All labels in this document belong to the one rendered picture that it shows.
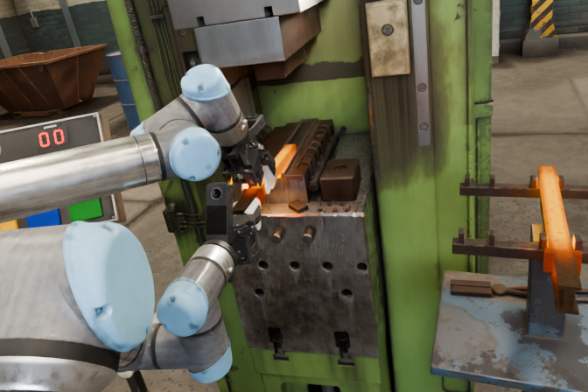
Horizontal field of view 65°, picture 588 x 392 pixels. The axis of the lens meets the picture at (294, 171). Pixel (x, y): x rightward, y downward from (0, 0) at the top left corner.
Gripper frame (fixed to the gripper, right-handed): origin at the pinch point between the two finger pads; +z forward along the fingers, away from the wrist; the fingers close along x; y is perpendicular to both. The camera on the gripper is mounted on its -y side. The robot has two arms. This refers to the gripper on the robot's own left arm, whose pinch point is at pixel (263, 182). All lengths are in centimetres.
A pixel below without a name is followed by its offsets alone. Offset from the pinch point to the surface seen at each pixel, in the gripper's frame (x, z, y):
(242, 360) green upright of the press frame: -30, 81, 20
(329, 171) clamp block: 13.1, 8.3, -8.4
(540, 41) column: 171, 337, -435
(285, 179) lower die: 2.7, 6.5, -5.2
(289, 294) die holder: 0.1, 30.5, 14.9
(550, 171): 60, -1, 0
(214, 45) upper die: -8.3, -23.4, -21.9
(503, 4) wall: 135, 320, -493
